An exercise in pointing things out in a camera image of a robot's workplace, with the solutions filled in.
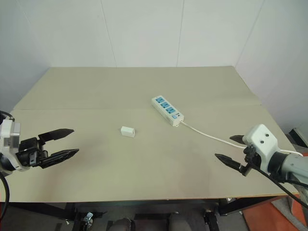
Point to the black metal table frame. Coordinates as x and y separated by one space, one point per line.
144 204

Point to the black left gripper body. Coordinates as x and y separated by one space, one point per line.
29 151

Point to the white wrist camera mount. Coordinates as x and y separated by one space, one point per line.
8 139
262 139

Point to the white plug adapter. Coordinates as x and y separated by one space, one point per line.
127 132

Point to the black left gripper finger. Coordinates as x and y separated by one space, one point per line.
59 133
62 155

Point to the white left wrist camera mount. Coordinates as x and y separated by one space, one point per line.
8 139

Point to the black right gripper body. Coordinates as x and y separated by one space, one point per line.
252 161

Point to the silver caster wheel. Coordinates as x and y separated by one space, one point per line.
88 220

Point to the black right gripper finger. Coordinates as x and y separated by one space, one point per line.
228 161
238 139

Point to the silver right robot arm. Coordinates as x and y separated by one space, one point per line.
291 166

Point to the white power strip blue sockets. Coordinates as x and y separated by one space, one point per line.
167 110

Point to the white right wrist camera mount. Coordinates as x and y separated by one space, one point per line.
262 139

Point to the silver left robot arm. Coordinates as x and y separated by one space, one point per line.
3 166

